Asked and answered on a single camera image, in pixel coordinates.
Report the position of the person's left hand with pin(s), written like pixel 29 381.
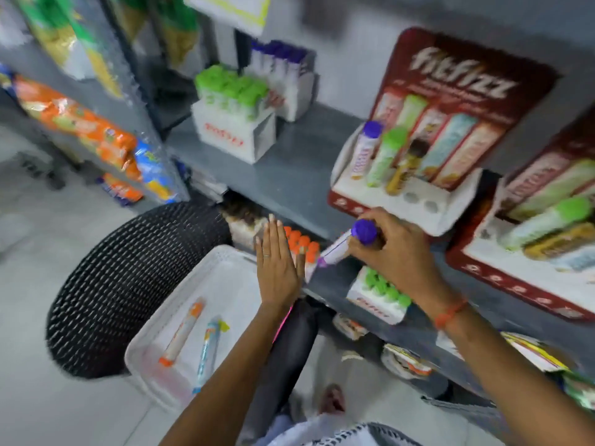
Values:
pixel 277 274

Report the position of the pale blue tube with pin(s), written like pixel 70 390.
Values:
pixel 576 261

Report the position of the person's white patterned garment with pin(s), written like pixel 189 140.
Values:
pixel 334 434

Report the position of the row of orange snack packets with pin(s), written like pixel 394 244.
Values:
pixel 79 123

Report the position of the orange thread wristband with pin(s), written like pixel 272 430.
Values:
pixel 450 313

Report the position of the grey metal shelf rack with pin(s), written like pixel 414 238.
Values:
pixel 116 116
pixel 297 176

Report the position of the hanging green yellow snack packets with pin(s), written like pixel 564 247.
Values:
pixel 172 27
pixel 65 37

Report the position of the white tube with orange cap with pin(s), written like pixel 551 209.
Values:
pixel 182 332

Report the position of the blue snack packet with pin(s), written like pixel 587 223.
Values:
pixel 153 169

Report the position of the yellow tube with brown cap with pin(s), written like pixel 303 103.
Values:
pixel 404 169
pixel 560 242

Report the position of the person's left forearm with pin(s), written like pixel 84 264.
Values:
pixel 232 376

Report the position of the blue tube with yellow tag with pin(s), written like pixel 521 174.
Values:
pixel 208 352

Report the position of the white tube with purple cap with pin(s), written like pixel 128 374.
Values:
pixel 339 249

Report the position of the person's left middle finger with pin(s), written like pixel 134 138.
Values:
pixel 273 239

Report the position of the green tube with green cap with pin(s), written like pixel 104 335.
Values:
pixel 385 157
pixel 544 222

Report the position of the brown and white box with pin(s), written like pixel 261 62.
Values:
pixel 241 222

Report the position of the white orange food packet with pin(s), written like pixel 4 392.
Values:
pixel 404 362
pixel 349 327

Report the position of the person's right forearm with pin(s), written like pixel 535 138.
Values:
pixel 511 380

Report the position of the group of orange-capped tubes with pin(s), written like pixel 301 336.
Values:
pixel 302 246

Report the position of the white plastic basket tray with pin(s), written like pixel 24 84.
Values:
pixel 223 292

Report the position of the black woven stool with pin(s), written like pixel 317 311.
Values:
pixel 125 287

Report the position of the small orange snack packet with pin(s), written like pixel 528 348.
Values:
pixel 122 189

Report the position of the person's right hand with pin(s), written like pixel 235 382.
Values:
pixel 404 260

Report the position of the red cardboard display stand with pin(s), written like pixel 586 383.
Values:
pixel 502 274
pixel 465 78

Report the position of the group of purple-capped tubes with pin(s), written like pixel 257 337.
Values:
pixel 279 58

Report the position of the person's foot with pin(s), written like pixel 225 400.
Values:
pixel 333 399

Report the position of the person's right fingers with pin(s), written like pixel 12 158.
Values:
pixel 365 250

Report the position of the pink tube with purple cap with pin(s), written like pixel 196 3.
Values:
pixel 365 150

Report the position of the white carton with red print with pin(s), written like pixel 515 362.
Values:
pixel 372 306
pixel 293 97
pixel 230 136

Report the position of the green white food packet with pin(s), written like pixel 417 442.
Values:
pixel 581 390

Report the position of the white yellow food packet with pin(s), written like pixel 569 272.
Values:
pixel 534 350

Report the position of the person's left little finger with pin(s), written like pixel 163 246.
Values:
pixel 258 253

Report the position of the group of green-capped tubes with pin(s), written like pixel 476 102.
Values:
pixel 232 88
pixel 383 285

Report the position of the person's left thumb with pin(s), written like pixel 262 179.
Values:
pixel 299 274

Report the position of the white sign with yellow border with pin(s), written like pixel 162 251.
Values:
pixel 232 11

